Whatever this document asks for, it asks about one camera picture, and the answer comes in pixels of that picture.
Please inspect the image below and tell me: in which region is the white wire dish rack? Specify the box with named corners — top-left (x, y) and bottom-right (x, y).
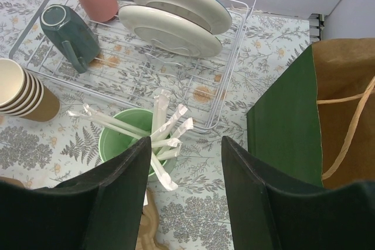
top-left (9, 0), bottom-right (257, 132)

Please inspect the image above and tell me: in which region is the brown cardboard cup carrier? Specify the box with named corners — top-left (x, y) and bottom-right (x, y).
top-left (1, 174), bottom-right (163, 249)

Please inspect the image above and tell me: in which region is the floral table mat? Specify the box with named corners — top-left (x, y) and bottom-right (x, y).
top-left (1, 0), bottom-right (310, 249)

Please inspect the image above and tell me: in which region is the stack of brown paper cups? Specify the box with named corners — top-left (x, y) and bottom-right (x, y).
top-left (1, 59), bottom-right (60, 122)

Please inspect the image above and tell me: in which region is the dark teal mug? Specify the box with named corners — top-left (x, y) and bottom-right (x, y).
top-left (39, 4), bottom-right (100, 74)

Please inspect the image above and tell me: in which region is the front white plate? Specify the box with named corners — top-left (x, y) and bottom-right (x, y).
top-left (118, 5), bottom-right (223, 58)

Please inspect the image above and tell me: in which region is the green paper bag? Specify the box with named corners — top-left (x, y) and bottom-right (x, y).
top-left (247, 38), bottom-right (374, 189)

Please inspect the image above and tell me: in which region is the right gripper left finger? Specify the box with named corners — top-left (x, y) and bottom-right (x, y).
top-left (1, 137), bottom-right (151, 249)

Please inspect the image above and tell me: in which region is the aluminium frame rail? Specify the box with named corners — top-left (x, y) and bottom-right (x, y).
top-left (308, 13), bottom-right (325, 43)

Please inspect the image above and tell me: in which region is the green utensil holder cup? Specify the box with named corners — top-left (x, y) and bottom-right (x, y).
top-left (98, 108), bottom-right (178, 178)

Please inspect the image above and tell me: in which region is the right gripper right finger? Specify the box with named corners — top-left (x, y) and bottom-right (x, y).
top-left (221, 136), bottom-right (374, 249)

